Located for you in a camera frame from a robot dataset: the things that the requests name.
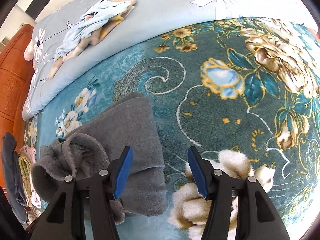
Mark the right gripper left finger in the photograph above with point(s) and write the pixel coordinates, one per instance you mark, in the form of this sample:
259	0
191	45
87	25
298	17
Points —
64	216

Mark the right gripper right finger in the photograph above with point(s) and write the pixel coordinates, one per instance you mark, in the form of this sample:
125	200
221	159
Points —
257	217

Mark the olive green folded garment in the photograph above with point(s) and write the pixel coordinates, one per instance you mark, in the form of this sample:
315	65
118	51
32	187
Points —
25	169

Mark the pink folded garment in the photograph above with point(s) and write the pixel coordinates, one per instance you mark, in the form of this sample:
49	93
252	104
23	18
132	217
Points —
30	152

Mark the dark navy folded garment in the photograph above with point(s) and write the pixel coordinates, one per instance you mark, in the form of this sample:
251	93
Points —
12	176

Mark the teal floral bed blanket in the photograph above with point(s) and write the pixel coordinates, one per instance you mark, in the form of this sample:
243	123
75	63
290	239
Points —
244	92

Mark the orange wooden headboard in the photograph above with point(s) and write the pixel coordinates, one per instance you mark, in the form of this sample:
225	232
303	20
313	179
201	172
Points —
16	74

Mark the pink pillow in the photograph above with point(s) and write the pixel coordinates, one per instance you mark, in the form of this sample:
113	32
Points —
29	52

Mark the beige yellow fleece garment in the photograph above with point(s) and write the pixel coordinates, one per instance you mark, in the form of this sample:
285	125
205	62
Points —
95	38

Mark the light blue shirt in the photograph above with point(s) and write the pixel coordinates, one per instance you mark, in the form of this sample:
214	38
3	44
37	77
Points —
93	19

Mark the light blue floral quilt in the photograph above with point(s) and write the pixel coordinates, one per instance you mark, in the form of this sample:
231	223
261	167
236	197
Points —
148	19

